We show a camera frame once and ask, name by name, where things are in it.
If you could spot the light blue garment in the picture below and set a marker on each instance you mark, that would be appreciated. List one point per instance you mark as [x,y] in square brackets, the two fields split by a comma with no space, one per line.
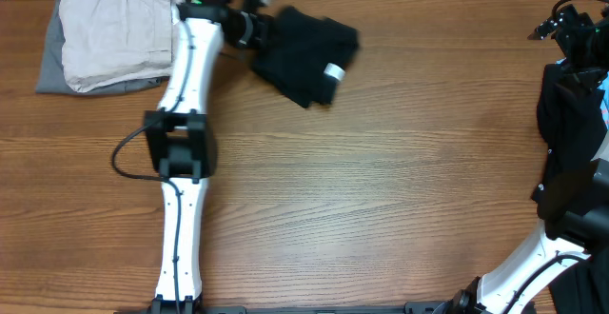
[588,84]

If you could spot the grey folded garment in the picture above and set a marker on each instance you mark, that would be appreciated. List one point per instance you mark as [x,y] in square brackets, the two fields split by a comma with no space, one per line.
[51,76]

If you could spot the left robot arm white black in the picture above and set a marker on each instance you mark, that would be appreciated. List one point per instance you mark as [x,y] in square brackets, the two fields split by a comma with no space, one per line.
[181,142]

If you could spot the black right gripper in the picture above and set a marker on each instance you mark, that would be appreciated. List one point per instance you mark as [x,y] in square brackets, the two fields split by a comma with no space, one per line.
[575,22]

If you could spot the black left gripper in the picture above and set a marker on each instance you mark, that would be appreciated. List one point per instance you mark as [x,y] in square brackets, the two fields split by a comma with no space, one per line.
[257,37]

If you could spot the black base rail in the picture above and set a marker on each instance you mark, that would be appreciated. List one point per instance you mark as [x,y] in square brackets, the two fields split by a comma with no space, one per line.
[323,310]

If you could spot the black t-shirt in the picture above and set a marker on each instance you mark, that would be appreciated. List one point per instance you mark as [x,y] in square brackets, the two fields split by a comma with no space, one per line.
[306,57]

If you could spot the black garment pile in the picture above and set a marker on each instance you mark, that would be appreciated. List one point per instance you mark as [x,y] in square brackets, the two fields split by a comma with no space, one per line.
[573,130]

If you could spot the beige folded trousers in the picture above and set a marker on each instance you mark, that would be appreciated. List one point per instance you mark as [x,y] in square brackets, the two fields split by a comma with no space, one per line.
[112,41]

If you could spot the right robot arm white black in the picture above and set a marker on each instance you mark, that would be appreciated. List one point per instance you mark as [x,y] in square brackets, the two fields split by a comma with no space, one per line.
[572,196]

